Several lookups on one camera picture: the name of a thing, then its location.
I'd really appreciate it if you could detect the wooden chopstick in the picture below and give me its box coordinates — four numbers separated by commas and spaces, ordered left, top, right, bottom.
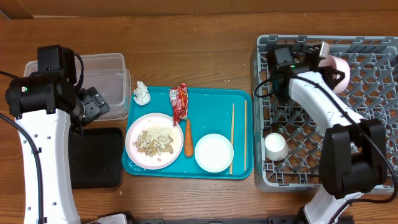
229, 103, 235, 175
244, 100, 248, 172

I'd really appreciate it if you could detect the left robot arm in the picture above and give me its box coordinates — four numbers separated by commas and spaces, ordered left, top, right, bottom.
1, 45, 110, 223

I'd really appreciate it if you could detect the red snack wrapper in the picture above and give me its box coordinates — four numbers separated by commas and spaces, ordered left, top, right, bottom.
169, 83, 188, 126

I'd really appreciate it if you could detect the white plate with peanuts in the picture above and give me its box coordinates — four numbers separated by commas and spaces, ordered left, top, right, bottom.
125, 113, 184, 170

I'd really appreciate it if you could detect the crumpled white tissue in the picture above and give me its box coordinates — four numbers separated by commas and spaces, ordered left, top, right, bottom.
133, 81, 150, 106

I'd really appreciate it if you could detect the grey dishwasher rack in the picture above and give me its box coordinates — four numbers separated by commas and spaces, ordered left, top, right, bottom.
251, 35, 397, 192

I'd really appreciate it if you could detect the white bowl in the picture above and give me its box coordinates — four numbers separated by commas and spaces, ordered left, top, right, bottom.
194, 134, 234, 173

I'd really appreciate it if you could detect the black plastic tray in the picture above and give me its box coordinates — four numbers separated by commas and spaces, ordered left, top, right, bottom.
68, 128, 123, 189

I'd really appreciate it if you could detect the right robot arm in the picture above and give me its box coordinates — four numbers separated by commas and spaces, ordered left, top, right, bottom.
266, 42, 392, 223

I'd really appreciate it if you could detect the white cup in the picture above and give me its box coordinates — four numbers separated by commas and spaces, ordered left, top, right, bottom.
264, 133, 289, 161

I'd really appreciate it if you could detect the orange carrot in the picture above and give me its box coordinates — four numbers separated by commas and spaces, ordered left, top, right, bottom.
184, 119, 194, 158

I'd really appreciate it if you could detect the clear plastic bin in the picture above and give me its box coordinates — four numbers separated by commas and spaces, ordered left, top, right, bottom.
23, 52, 131, 122

